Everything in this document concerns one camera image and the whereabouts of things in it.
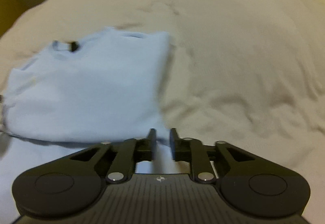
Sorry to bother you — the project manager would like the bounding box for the light blue sweatshirt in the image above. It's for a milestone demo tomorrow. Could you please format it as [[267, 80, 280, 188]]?
[[0, 26, 184, 217]]

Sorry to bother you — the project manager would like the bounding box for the grey bed duvet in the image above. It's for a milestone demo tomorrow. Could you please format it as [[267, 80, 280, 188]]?
[[0, 0, 325, 173]]

